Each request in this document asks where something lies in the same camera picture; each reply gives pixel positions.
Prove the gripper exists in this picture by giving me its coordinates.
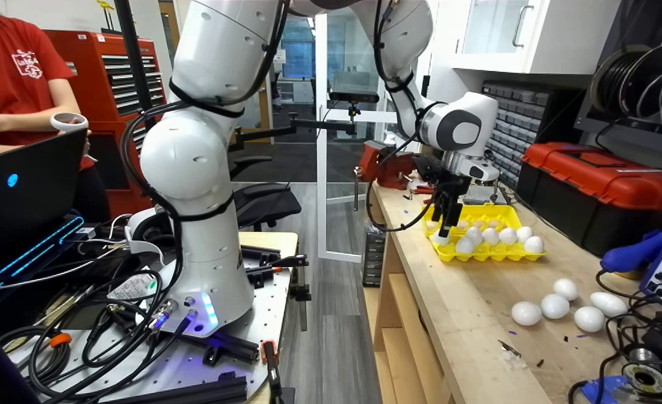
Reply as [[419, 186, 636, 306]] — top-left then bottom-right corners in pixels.
[[413, 154, 472, 239]]

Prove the yellow egg tray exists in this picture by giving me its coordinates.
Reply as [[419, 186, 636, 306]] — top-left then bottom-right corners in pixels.
[[423, 203, 546, 263]]

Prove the red bench vise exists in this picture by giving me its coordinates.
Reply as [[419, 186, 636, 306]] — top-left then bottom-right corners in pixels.
[[354, 140, 419, 191]]

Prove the stack of black boxes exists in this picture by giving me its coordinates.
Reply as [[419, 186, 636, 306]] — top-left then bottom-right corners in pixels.
[[362, 221, 387, 288]]

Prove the grey small parts cabinet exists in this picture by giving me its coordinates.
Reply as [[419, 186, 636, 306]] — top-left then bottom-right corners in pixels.
[[480, 81, 557, 189]]

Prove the red and black toolbox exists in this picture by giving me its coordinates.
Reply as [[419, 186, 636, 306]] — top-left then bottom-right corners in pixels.
[[517, 141, 662, 258]]

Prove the black office chair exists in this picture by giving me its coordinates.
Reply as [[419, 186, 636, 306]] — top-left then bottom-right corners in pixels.
[[229, 154, 303, 232]]

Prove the stack of black aluminium bars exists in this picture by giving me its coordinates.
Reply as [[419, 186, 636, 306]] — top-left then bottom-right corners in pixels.
[[240, 244, 311, 290]]

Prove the black and orange clamp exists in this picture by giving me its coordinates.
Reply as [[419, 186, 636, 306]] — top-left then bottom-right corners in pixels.
[[259, 339, 285, 404]]

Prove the solder spool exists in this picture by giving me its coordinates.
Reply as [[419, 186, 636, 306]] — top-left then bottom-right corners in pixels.
[[622, 347, 662, 394]]

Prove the black aluminium bar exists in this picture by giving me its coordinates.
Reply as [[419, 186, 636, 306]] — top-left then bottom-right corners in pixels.
[[157, 329, 261, 366], [99, 373, 248, 404]]

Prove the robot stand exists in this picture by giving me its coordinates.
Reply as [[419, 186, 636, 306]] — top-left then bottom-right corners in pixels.
[[0, 230, 300, 404]]

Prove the white headset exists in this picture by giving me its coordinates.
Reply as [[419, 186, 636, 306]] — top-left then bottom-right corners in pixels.
[[124, 206, 175, 265]]

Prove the red tool chest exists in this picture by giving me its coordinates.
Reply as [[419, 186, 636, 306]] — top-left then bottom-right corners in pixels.
[[44, 29, 168, 218]]

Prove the hand controller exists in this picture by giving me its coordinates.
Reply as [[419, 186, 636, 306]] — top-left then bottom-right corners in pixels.
[[49, 112, 90, 134]]

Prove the black laptop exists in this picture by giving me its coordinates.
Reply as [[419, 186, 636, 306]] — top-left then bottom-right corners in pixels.
[[0, 128, 88, 308]]

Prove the person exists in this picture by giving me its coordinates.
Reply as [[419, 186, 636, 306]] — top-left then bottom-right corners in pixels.
[[0, 0, 111, 225]]

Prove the glass partition with white frame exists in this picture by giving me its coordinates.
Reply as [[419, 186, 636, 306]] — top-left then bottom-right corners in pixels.
[[314, 11, 400, 264]]

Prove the camera on mount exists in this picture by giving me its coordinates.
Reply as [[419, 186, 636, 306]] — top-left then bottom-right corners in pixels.
[[229, 90, 381, 153]]

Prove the cabinet door handle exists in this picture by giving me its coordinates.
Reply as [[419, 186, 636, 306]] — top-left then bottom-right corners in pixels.
[[512, 4, 534, 49]]

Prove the white wall cabinet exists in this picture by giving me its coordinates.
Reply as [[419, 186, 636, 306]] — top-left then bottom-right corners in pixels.
[[450, 0, 622, 75]]

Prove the row of wire spools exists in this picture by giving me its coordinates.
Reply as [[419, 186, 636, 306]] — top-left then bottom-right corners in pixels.
[[589, 43, 662, 135]]

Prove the coil of black cable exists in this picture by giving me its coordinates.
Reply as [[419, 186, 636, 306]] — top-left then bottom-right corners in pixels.
[[0, 324, 74, 389]]

